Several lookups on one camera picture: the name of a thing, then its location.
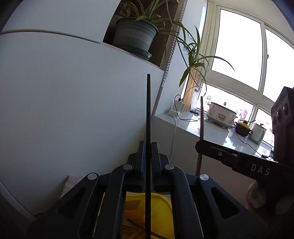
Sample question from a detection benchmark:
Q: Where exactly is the bead pull chain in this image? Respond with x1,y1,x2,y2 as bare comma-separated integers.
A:
161,0,187,88

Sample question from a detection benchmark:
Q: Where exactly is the black camera box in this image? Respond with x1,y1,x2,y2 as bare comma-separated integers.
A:
271,87,293,166

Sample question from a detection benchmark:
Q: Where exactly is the right gloved hand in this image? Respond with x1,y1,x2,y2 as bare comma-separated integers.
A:
246,181,293,233

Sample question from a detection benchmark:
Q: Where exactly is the brown clay pot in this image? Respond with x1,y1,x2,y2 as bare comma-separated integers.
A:
235,120,256,137

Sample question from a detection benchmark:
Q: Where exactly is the pale green electric kettle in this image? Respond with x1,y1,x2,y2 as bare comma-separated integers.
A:
249,123,266,144

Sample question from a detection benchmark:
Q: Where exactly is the white charger with black cable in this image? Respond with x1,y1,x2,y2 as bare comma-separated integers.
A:
174,94,198,122

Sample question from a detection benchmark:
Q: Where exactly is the white power cable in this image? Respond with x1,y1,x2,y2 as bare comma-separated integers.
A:
168,115,178,159

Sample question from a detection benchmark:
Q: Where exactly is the red-tipped wooden chopstick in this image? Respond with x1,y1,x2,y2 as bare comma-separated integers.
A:
195,96,204,177
123,218,168,239

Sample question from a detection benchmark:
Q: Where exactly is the pink checkered tablecloth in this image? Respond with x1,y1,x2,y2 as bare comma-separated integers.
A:
60,175,171,201

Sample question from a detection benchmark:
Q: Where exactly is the yellow plastic container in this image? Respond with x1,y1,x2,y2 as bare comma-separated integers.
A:
122,193,174,238

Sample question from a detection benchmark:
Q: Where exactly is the wooden board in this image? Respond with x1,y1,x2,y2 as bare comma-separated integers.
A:
182,69,199,112

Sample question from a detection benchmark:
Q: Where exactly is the white cabinet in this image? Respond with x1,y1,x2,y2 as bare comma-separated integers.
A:
1,1,164,214

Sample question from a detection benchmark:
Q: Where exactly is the black chopstick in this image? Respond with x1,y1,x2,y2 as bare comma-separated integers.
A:
145,74,152,239

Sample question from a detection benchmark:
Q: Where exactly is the white power strip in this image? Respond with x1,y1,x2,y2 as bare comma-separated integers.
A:
168,108,180,119

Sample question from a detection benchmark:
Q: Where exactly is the green plant pot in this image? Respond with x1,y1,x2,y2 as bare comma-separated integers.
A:
113,17,158,60

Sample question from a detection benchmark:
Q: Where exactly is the spider plant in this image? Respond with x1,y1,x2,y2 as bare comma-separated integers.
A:
123,1,225,86

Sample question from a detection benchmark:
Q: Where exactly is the white floral slow cooker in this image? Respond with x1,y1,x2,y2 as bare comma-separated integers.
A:
206,102,237,128

